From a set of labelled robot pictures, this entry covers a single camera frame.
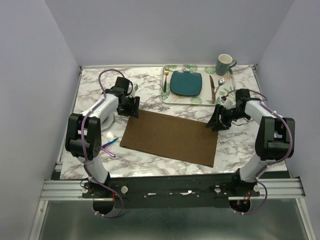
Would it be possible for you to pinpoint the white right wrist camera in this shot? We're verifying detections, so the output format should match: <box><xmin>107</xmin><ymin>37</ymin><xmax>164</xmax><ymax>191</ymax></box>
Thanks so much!
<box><xmin>220</xmin><ymin>96</ymin><xmax>233</xmax><ymax>109</ymax></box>

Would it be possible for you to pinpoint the brown wooden knife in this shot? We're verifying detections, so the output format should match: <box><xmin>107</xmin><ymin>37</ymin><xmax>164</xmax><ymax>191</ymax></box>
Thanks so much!
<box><xmin>209</xmin><ymin>75</ymin><xmax>216</xmax><ymax>103</ymax></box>

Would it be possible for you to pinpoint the teal square plate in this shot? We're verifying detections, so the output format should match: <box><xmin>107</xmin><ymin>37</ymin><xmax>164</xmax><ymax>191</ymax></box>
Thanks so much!
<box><xmin>169</xmin><ymin>70</ymin><xmax>203</xmax><ymax>97</ymax></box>

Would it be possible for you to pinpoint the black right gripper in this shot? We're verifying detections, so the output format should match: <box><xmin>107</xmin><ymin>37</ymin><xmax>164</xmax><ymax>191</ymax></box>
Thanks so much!
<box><xmin>205</xmin><ymin>103</ymin><xmax>249</xmax><ymax>132</ymax></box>

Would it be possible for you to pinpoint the iridescent rainbow spoon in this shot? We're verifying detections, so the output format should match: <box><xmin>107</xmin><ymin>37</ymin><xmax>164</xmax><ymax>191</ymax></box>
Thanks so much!
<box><xmin>101</xmin><ymin>147</ymin><xmax>116</xmax><ymax>158</ymax></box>

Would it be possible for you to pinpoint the brown cloth napkin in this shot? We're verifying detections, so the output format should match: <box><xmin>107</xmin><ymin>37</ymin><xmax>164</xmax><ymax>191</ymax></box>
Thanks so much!
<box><xmin>120</xmin><ymin>110</ymin><xmax>218</xmax><ymax>168</ymax></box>

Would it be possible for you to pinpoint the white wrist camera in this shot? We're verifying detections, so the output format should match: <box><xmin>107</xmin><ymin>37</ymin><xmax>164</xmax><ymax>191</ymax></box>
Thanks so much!
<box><xmin>220</xmin><ymin>96</ymin><xmax>233</xmax><ymax>109</ymax></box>
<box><xmin>131</xmin><ymin>84</ymin><xmax>138</xmax><ymax>97</ymax></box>

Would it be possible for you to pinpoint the aluminium extrusion rail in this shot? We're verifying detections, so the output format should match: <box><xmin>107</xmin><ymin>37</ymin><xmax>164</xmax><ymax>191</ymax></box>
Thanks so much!
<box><xmin>40</xmin><ymin>178</ymin><xmax>306</xmax><ymax>201</ymax></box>

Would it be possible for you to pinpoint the black metal base frame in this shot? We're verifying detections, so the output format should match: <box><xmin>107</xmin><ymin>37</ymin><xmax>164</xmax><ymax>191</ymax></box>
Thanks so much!
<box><xmin>51</xmin><ymin>173</ymin><xmax>293</xmax><ymax>210</ymax></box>

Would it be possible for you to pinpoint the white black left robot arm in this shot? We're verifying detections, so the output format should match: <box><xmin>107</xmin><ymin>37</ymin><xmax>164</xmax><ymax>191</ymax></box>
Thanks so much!
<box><xmin>65</xmin><ymin>76</ymin><xmax>140</xmax><ymax>198</ymax></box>

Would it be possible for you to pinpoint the grey-green ceramic mug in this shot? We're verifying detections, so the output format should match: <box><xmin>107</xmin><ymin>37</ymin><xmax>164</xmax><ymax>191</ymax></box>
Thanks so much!
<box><xmin>215</xmin><ymin>54</ymin><xmax>237</xmax><ymax>76</ymax></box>

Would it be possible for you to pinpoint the silver spoon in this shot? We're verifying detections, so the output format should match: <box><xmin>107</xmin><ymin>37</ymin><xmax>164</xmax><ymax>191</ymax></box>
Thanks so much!
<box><xmin>215</xmin><ymin>78</ymin><xmax>226</xmax><ymax>94</ymax></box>

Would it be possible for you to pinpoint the white leaf-pattern tray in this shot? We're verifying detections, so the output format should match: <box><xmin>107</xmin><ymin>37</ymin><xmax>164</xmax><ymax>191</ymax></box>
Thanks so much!
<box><xmin>160</xmin><ymin>64</ymin><xmax>236</xmax><ymax>106</ymax></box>

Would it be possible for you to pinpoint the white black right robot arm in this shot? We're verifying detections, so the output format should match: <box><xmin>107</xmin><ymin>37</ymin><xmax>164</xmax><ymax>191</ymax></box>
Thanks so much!
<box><xmin>206</xmin><ymin>88</ymin><xmax>296</xmax><ymax>196</ymax></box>

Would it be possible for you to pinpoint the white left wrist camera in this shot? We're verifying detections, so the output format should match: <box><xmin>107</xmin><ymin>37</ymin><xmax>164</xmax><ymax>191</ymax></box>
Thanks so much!
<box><xmin>131</xmin><ymin>84</ymin><xmax>138</xmax><ymax>97</ymax></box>

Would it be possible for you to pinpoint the gold fork green handle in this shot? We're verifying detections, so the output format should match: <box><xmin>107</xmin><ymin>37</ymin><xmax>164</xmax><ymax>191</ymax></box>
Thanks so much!
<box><xmin>163</xmin><ymin>66</ymin><xmax>169</xmax><ymax>93</ymax></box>

